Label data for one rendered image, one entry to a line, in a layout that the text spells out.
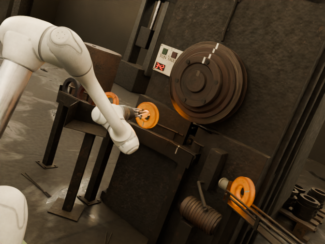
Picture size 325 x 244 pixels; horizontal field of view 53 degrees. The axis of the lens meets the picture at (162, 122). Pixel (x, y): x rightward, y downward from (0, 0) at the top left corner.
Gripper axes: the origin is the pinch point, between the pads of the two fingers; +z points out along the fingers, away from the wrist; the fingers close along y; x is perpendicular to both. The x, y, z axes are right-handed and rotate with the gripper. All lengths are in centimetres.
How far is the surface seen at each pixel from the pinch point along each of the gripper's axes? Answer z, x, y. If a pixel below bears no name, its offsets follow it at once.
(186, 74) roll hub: 7.3, 28.5, 12.7
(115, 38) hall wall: 625, -25, -652
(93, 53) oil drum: 157, -11, -227
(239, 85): 15, 32, 42
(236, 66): 15, 41, 36
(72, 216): -14, -83, -22
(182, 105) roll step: 12.1, 10.1, 13.5
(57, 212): -20, -82, -30
